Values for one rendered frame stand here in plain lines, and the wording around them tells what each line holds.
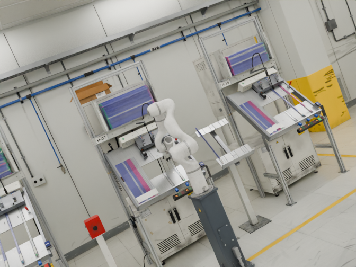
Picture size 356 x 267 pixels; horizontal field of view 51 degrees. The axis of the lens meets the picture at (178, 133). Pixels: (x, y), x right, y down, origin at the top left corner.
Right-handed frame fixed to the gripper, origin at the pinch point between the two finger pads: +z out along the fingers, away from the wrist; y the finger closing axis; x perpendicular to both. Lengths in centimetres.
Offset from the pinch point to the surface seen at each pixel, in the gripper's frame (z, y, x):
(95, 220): 3, 83, 20
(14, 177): -5, 128, -48
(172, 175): -1.2, 5.8, 17.5
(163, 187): -2.4, 19.6, 25.0
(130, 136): -0.4, 19.5, -39.8
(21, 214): 0, 134, -14
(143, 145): -1.3, 13.6, -23.6
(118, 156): 6.0, 37.4, -28.9
